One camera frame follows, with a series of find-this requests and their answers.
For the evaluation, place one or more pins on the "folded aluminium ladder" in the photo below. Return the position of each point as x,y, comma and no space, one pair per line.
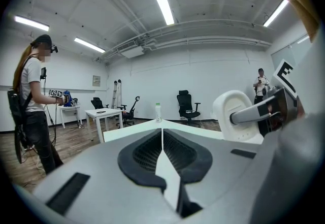
117,93

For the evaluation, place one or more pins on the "white ceiling pipe run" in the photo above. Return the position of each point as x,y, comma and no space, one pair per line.
203,40

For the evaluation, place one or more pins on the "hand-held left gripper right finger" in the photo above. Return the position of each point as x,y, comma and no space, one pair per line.
223,179

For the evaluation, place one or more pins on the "black low office chair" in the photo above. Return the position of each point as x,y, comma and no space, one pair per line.
97,103

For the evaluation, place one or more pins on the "person's mustard shirt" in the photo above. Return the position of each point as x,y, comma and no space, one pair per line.
299,2

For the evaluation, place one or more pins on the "small white table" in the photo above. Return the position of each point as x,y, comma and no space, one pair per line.
71,108

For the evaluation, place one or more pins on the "black high-back office chair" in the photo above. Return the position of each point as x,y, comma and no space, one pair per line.
184,102

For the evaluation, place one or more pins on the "framed wall notice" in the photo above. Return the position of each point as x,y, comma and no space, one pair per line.
96,80

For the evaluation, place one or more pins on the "ceiling light panel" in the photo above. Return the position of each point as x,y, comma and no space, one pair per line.
276,12
89,45
31,23
161,2

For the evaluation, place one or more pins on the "white ceiling air conditioner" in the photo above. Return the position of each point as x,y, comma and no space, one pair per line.
132,51

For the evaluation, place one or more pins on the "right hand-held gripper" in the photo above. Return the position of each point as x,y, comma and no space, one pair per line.
284,75

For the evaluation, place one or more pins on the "black office chair tilted headrest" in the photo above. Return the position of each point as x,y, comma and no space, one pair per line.
129,113

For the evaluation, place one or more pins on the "small white blue packet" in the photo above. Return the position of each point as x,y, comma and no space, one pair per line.
189,111

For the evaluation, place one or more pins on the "clear bottle with green cap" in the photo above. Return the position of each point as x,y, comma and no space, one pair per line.
158,113

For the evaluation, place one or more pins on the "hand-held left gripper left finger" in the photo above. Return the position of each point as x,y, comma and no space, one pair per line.
101,167

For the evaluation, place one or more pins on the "long white table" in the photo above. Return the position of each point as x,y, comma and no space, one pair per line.
104,113

